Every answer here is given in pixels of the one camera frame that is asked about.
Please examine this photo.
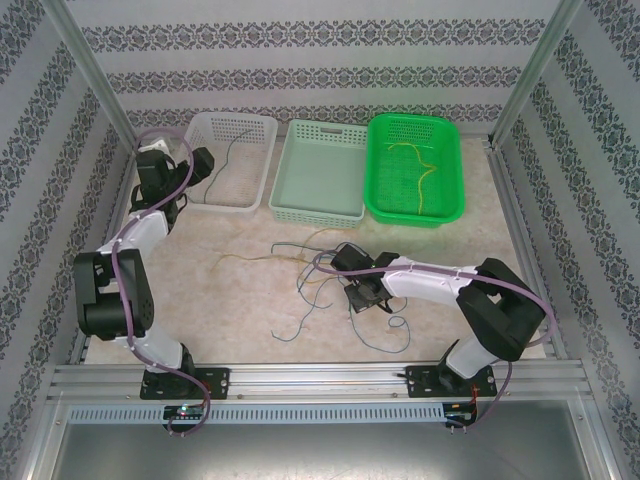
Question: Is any green cable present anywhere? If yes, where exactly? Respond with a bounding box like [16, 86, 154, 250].
[202, 128, 255, 202]
[269, 242, 337, 342]

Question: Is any pale mint plastic basket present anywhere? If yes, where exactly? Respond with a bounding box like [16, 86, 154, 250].
[268, 119, 369, 231]

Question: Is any white perforated plastic basket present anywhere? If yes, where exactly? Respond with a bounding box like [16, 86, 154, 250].
[183, 112, 279, 214]

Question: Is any bright green plastic basket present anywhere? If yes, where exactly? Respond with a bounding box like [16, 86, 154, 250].
[362, 113, 467, 229]

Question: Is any small circuit board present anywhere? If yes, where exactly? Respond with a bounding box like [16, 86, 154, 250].
[446, 402, 480, 425]
[163, 404, 207, 422]

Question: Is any grey metal panel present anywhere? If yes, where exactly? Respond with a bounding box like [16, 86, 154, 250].
[29, 399, 619, 480]

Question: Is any aluminium side rail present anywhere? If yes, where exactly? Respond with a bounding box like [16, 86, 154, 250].
[487, 137, 570, 362]
[69, 147, 141, 366]

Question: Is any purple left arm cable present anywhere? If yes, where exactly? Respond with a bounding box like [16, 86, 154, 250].
[112, 128, 215, 436]

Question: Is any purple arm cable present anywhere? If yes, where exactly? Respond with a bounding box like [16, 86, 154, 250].
[313, 247, 557, 435]
[112, 128, 215, 436]

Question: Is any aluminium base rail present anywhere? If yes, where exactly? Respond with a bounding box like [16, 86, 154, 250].
[47, 360, 587, 402]

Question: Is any aluminium frame post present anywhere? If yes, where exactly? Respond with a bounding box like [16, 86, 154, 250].
[487, 0, 585, 151]
[42, 0, 142, 150]

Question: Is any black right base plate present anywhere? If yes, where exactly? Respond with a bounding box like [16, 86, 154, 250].
[405, 360, 497, 400]

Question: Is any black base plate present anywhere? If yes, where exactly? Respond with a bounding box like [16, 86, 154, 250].
[405, 360, 497, 400]
[139, 366, 232, 401]

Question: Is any grey slotted cable duct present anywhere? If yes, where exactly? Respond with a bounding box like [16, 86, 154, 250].
[67, 402, 446, 425]

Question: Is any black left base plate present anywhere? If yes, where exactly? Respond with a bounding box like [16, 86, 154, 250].
[139, 366, 232, 401]

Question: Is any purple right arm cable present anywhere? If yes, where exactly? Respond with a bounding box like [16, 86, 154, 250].
[313, 247, 557, 435]

